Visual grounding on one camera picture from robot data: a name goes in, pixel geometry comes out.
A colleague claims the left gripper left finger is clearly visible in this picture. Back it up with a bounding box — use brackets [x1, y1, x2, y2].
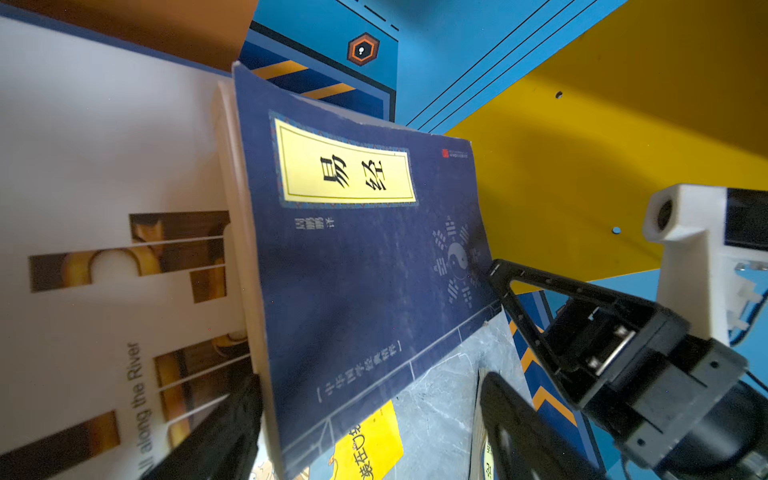
[144, 375, 263, 480]

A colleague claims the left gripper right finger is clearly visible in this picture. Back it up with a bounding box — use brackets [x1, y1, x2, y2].
[480, 372, 605, 479]

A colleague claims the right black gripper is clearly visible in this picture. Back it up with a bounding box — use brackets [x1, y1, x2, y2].
[488, 259, 748, 469]

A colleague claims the yellow book with cartoon man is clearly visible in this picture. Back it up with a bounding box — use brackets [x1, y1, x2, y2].
[296, 401, 404, 479]

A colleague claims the white book with brown bars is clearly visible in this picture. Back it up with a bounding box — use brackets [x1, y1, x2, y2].
[1, 6, 253, 479]

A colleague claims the dark blue book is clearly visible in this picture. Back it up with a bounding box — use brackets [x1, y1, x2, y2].
[212, 79, 286, 479]
[232, 64, 500, 479]
[468, 368, 497, 480]

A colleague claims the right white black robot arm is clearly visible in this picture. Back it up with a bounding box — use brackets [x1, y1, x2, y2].
[488, 259, 767, 479]

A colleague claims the yellow shelf with pink and blue boards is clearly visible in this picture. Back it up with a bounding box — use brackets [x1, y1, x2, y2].
[5, 1, 767, 280]

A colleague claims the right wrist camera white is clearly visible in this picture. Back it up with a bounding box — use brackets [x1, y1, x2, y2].
[642, 184, 767, 345]

